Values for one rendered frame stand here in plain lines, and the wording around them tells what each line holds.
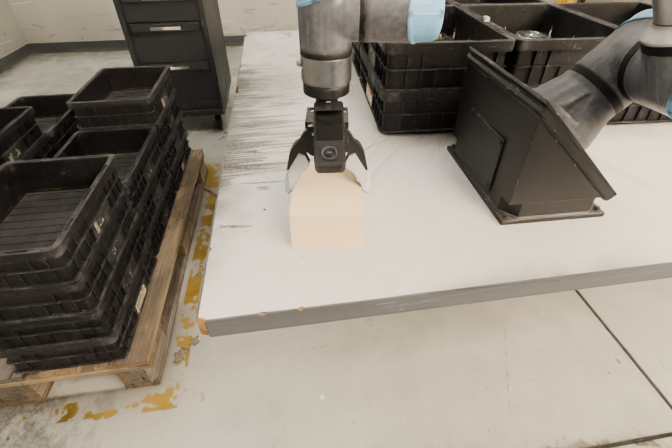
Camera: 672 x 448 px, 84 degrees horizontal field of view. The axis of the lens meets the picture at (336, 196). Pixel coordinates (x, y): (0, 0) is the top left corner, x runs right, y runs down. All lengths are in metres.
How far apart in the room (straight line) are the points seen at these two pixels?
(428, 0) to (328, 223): 0.35
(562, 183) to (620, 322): 1.03
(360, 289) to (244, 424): 0.77
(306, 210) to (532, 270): 0.38
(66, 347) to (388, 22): 1.11
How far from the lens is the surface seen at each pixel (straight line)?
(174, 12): 2.41
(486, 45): 0.96
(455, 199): 0.79
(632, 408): 1.53
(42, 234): 1.24
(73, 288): 1.07
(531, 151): 0.68
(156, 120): 1.69
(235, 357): 1.37
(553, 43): 1.03
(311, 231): 0.62
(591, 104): 0.79
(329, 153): 0.53
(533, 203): 0.76
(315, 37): 0.54
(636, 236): 0.85
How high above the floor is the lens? 1.16
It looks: 37 degrees down
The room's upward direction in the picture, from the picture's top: straight up
